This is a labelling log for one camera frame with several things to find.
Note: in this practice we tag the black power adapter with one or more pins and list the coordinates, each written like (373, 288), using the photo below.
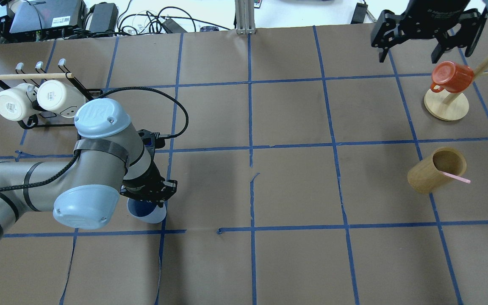
(103, 18)

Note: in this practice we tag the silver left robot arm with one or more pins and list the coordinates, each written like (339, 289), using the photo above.
(111, 159)

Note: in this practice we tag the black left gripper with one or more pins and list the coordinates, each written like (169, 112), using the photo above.
(143, 183)

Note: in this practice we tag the orange red mug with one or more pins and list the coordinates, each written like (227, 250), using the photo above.
(452, 77)

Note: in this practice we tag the black computer box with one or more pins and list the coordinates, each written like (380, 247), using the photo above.
(50, 17)

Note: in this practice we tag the white ceramic mug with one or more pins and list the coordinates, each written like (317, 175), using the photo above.
(18, 103)
(59, 98)

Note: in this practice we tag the bamboo chopstick holder cup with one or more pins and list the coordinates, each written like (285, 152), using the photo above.
(429, 174)

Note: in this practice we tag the pink chopstick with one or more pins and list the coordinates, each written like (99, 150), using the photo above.
(455, 177)

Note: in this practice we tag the wooden mug tree stand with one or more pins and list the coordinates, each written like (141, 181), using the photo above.
(445, 99)

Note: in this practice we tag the black wire mug rack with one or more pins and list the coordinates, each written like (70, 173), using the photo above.
(33, 121)

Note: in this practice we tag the aluminium frame post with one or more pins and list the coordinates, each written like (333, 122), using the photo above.
(245, 17)

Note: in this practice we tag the light blue plastic cup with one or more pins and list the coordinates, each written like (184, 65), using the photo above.
(146, 211)

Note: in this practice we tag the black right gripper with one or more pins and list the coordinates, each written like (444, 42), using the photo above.
(431, 15)

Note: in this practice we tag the wooden rack handle rod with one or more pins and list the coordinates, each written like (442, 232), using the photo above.
(34, 76)

